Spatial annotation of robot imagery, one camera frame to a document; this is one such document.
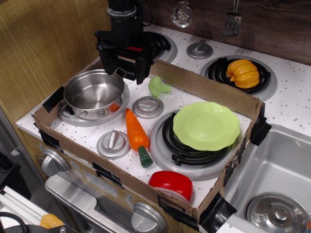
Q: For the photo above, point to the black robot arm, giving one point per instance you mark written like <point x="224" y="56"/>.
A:
<point x="126" y="20"/>

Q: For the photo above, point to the silver oven door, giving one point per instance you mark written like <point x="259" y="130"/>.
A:
<point x="91" y="211"/>

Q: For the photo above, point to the stainless steel pot lid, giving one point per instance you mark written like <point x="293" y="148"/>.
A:
<point x="277" y="213"/>

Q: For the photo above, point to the silver oven knob right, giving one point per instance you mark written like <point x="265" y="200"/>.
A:
<point x="146" y="219"/>

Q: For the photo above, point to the hanging silver slotted spatula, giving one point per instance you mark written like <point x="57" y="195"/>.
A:
<point x="232" y="22"/>

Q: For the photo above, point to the red toy cheese wheel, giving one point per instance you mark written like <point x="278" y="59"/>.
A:
<point x="173" y="184"/>

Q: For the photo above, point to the orange sponge piece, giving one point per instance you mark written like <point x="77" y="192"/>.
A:
<point x="50" y="221"/>

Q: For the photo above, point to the back right black burner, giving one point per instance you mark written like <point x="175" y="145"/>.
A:
<point x="265" y="89"/>

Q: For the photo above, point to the silver oven knob left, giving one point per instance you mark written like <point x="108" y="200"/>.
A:
<point x="53" y="163"/>

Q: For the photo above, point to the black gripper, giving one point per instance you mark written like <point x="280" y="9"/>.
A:
<point x="140" y="50"/>

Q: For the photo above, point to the front right black burner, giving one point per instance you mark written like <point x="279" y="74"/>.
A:
<point x="171" y="155"/>

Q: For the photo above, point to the silver stove knob upper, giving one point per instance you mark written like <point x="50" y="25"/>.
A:
<point x="148" y="107"/>

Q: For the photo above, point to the orange toy pumpkin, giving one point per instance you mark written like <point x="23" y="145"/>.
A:
<point x="243" y="73"/>

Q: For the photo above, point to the light green plastic plate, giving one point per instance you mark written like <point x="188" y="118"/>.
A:
<point x="206" y="126"/>

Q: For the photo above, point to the orange toy carrot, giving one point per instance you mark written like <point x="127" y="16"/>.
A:
<point x="138" y="138"/>

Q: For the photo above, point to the hanging silver skimmer ladle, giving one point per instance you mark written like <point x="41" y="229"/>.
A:
<point x="182" y="14"/>

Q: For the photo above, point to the silver stove knob lower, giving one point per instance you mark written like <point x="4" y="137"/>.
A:
<point x="113" y="145"/>

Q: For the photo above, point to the green toy broccoli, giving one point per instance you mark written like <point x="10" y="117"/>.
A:
<point x="156" y="87"/>

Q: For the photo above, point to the silver oven knob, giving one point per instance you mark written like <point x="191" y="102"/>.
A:
<point x="146" y="219"/>
<point x="53" y="163"/>

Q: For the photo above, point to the silver toy sink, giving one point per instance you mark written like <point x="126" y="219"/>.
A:
<point x="281" y="163"/>

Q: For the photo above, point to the cardboard fence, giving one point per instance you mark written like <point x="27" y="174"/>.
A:
<point x="213" y="210"/>

